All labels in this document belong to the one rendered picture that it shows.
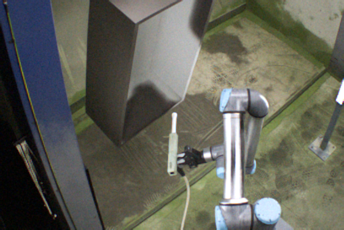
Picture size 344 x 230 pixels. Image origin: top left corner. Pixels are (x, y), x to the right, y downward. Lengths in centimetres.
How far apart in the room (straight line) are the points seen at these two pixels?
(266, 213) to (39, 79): 136
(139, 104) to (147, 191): 62
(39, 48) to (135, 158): 222
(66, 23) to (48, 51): 226
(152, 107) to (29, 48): 196
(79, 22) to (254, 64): 161
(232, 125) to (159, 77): 119
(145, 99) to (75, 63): 76
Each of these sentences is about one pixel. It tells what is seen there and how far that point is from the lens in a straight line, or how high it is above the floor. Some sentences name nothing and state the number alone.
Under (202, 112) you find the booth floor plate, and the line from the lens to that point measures 382.
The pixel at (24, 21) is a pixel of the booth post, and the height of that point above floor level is 216.
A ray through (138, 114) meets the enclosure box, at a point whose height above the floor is 48.
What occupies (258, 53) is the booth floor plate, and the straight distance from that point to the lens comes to 440.
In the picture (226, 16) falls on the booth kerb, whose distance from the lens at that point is 463.
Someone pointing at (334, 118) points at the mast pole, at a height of 42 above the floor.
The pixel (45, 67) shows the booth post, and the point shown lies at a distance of 150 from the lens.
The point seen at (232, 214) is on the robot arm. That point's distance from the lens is 234.
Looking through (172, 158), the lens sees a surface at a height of 57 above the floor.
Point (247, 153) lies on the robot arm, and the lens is 269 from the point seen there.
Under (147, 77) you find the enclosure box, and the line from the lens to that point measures 340.
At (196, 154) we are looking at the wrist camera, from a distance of 289.
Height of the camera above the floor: 295
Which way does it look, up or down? 50 degrees down
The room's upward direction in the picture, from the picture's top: 1 degrees clockwise
